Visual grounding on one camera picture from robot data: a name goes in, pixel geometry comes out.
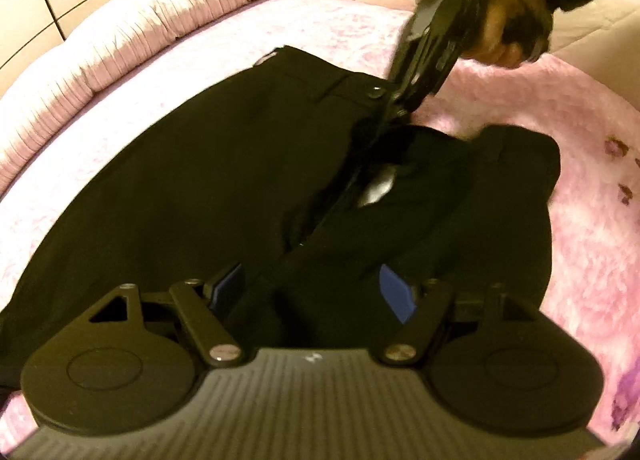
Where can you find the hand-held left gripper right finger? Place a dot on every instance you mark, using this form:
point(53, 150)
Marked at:
point(397, 295)

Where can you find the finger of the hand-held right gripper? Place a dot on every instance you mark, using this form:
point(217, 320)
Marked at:
point(387, 108)

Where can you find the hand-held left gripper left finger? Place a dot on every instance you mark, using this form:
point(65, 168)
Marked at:
point(227, 285)

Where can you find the black pants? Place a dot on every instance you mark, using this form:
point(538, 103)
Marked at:
point(200, 180)

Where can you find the person's right hand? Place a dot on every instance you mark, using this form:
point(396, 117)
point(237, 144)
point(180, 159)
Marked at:
point(505, 5)

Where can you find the pink floral blanket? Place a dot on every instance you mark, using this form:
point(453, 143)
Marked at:
point(590, 190)

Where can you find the white ribbed quilt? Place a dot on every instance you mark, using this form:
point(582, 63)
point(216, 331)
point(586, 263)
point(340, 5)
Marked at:
point(125, 40)

